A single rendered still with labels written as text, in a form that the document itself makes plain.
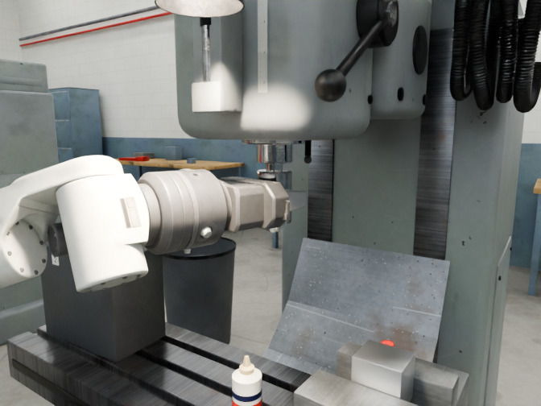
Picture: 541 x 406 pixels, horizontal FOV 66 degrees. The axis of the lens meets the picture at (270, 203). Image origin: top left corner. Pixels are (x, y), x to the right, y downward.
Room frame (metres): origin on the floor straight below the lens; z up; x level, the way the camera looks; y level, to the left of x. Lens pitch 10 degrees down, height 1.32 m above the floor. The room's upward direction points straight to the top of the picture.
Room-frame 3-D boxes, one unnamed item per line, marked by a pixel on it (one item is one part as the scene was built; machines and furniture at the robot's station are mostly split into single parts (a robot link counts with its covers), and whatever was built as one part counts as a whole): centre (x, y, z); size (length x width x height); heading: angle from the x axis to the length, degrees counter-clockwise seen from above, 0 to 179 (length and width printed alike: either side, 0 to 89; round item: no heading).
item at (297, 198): (0.53, -0.03, 1.23); 0.06 x 0.02 x 0.03; 132
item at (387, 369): (0.47, -0.14, 1.03); 0.06 x 0.05 x 0.06; 55
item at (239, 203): (0.49, 0.06, 1.23); 0.13 x 0.12 x 0.10; 42
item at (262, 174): (0.55, -0.01, 1.26); 0.05 x 0.05 x 0.01
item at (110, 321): (0.79, 0.33, 1.02); 0.22 x 0.12 x 0.20; 58
